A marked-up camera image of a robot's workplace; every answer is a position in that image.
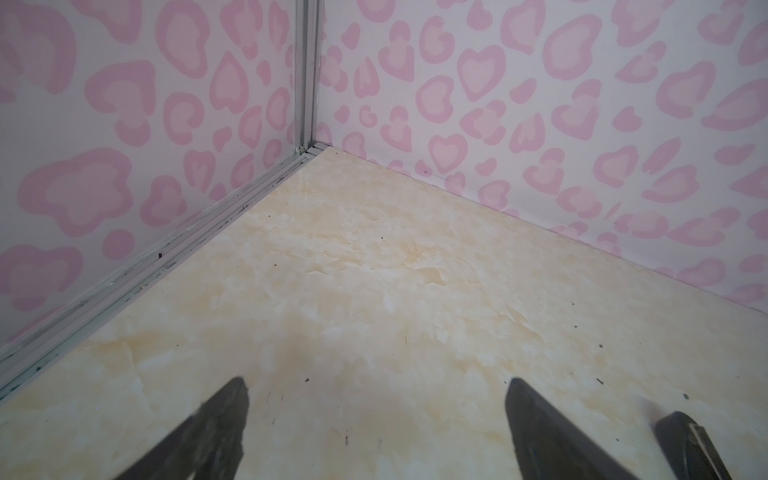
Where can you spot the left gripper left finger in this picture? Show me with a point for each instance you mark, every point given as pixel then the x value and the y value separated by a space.
pixel 207 445

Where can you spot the black stapler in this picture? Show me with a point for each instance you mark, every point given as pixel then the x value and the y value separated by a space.
pixel 688 448

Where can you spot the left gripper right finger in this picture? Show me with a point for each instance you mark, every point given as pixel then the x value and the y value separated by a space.
pixel 549 446

